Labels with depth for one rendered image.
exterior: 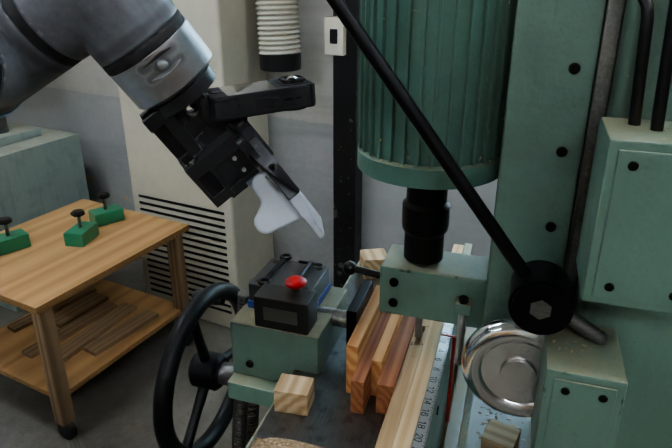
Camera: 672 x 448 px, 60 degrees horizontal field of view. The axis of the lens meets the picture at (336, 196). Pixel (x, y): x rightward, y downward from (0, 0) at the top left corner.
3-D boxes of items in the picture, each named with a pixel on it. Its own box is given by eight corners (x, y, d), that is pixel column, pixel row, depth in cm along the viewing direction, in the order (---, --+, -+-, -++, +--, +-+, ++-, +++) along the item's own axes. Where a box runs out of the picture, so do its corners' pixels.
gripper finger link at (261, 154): (289, 205, 62) (239, 144, 63) (302, 195, 62) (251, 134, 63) (286, 200, 57) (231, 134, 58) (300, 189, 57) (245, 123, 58)
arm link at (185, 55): (177, 13, 59) (193, 22, 51) (207, 52, 62) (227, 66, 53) (107, 67, 58) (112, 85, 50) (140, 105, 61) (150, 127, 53)
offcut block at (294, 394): (307, 416, 73) (307, 395, 72) (274, 411, 74) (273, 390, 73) (314, 397, 76) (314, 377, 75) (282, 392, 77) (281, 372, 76)
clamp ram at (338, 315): (326, 323, 91) (325, 272, 88) (372, 331, 89) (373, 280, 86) (305, 357, 83) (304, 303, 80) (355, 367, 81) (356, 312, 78)
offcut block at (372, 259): (359, 267, 109) (359, 249, 108) (383, 266, 110) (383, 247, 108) (363, 279, 105) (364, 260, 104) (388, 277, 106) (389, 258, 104)
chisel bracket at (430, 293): (389, 295, 84) (391, 242, 81) (488, 312, 80) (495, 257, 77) (376, 323, 77) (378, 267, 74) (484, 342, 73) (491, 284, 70)
